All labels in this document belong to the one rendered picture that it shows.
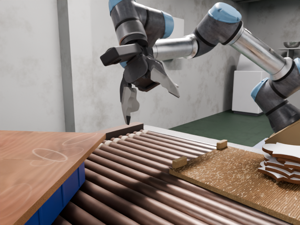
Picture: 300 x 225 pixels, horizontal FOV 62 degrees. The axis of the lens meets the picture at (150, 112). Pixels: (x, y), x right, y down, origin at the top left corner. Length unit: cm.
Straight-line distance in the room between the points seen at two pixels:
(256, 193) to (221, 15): 64
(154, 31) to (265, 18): 735
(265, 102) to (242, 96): 544
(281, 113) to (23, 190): 106
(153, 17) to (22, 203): 55
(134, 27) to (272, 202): 55
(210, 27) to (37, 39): 243
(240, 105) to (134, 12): 616
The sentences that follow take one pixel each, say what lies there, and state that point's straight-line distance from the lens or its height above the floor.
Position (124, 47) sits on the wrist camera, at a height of 130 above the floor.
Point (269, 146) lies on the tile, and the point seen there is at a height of 102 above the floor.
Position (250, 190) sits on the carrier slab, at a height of 94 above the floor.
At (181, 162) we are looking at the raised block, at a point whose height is 95.
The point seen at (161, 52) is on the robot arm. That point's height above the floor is 130.
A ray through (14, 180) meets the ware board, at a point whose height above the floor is 104.
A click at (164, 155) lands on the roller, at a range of 99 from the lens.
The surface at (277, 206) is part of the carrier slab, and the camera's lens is 70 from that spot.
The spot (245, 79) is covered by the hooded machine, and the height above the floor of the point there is 89.
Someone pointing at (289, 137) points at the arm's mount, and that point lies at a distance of 120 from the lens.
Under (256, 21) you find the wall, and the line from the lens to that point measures 810.
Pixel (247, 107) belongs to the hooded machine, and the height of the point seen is 20.
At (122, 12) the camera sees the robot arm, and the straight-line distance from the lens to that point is 68.
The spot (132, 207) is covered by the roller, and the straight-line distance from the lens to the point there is 65.
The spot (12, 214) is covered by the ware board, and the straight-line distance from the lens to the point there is 46.
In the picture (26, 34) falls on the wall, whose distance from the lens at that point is 316.
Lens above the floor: 127
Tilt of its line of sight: 11 degrees down
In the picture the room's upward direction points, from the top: straight up
